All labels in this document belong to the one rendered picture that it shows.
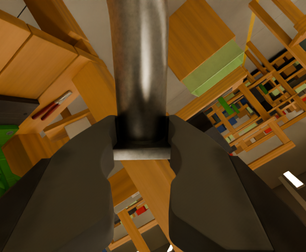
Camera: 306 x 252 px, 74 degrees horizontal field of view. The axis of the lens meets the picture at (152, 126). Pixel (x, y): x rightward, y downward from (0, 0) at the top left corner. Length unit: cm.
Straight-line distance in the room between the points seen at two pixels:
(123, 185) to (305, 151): 1007
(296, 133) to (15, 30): 1025
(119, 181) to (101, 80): 33
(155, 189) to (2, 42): 47
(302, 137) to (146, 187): 1004
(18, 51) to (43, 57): 6
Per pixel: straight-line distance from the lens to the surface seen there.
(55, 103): 74
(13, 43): 53
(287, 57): 1001
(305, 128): 1048
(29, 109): 70
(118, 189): 71
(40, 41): 55
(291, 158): 1047
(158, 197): 56
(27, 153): 83
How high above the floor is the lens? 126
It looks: 11 degrees down
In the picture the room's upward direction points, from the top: 146 degrees clockwise
